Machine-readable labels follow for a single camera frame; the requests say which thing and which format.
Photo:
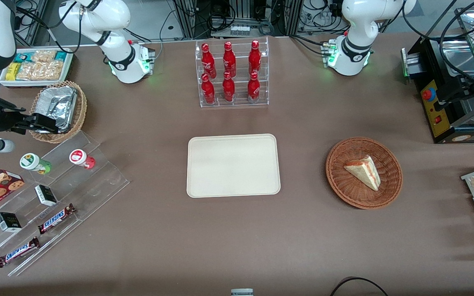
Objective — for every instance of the Snickers chocolate bar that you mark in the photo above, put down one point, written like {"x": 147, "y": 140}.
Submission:
{"x": 56, "y": 218}
{"x": 18, "y": 252}

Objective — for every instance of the clear acrylic stepped display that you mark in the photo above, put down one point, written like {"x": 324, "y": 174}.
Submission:
{"x": 76, "y": 193}

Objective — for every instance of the red cola bottle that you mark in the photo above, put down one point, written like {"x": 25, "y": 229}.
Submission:
{"x": 253, "y": 88}
{"x": 228, "y": 88}
{"x": 229, "y": 59}
{"x": 208, "y": 89}
{"x": 208, "y": 59}
{"x": 254, "y": 57}

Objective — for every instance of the cream rectangular tray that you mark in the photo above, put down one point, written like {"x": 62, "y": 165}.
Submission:
{"x": 233, "y": 165}

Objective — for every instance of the wrapped triangle sandwich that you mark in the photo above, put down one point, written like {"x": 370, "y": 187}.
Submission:
{"x": 364, "y": 172}

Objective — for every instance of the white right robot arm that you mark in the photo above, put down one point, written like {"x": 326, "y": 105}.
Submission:
{"x": 118, "y": 61}

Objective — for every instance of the small black box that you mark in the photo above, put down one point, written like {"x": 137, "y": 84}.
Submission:
{"x": 8, "y": 221}
{"x": 45, "y": 195}

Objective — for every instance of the white power strip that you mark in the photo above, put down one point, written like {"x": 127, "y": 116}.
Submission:
{"x": 240, "y": 30}

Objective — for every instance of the red emergency stop button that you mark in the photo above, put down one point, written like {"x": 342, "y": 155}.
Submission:
{"x": 428, "y": 94}

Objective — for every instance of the black sealing machine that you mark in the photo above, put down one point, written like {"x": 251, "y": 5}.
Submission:
{"x": 447, "y": 82}

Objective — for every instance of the green yogurt cup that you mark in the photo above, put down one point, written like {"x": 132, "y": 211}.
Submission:
{"x": 35, "y": 162}

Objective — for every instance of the teal snack packet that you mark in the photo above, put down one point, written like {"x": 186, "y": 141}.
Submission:
{"x": 24, "y": 57}

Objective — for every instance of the clear rice cracker bag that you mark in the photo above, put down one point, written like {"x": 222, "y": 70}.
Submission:
{"x": 41, "y": 70}

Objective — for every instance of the yellow snack packet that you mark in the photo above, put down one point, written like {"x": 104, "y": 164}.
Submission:
{"x": 13, "y": 71}

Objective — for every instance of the white plastic snack bin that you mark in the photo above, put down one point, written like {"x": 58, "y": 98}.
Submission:
{"x": 4, "y": 80}

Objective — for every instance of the red yogurt cup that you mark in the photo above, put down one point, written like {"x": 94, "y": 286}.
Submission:
{"x": 81, "y": 158}

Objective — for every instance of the clear acrylic bottle rack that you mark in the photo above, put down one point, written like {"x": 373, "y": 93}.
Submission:
{"x": 233, "y": 100}

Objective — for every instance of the round brown wicker basket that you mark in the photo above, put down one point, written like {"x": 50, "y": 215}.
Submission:
{"x": 344, "y": 185}

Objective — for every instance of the oval wicker basket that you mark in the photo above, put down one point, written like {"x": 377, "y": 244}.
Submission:
{"x": 81, "y": 111}

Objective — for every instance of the grey device edge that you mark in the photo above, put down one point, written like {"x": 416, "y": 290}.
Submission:
{"x": 242, "y": 292}

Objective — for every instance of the aluminium foil tray stack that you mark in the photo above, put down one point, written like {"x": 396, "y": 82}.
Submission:
{"x": 58, "y": 105}

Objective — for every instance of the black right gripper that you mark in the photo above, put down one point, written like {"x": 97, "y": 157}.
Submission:
{"x": 5, "y": 119}

